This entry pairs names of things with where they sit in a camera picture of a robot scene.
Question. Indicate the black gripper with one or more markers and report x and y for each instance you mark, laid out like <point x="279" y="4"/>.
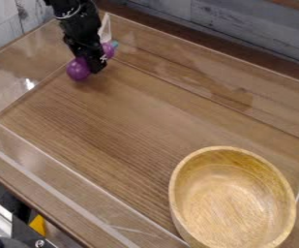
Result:
<point x="80" y="23"/>

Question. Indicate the yellow black equipment base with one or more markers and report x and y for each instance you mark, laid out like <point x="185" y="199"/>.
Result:
<point x="24" y="227"/>

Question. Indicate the clear acrylic corner bracket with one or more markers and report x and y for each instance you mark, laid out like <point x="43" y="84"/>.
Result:
<point x="104" y="31"/>

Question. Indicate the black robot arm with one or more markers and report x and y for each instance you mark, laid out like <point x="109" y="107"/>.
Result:
<point x="80" y="23"/>

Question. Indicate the brown wooden bowl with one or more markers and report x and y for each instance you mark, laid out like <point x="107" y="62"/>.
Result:
<point x="231" y="200"/>

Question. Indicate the purple toy eggplant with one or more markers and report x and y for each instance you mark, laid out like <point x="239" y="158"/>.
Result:
<point x="76" y="68"/>

